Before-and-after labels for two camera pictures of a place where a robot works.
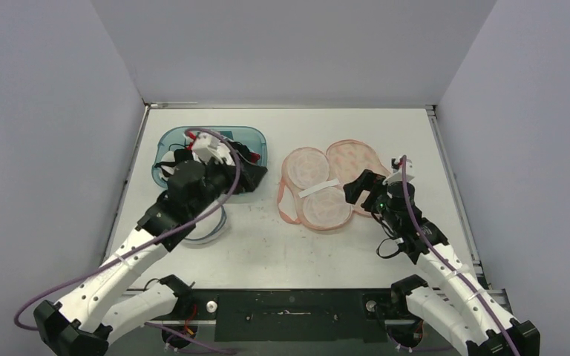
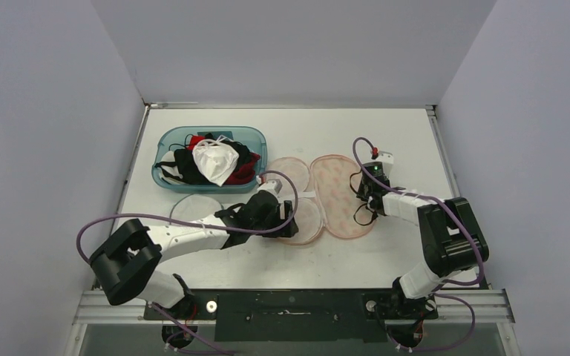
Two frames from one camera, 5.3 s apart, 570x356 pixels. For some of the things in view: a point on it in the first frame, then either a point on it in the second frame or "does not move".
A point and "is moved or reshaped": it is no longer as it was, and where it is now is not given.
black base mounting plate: (299, 314) does not move
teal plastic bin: (254, 136) does not move
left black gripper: (241, 185) to (289, 232)
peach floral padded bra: (312, 188) is moved or reshaped
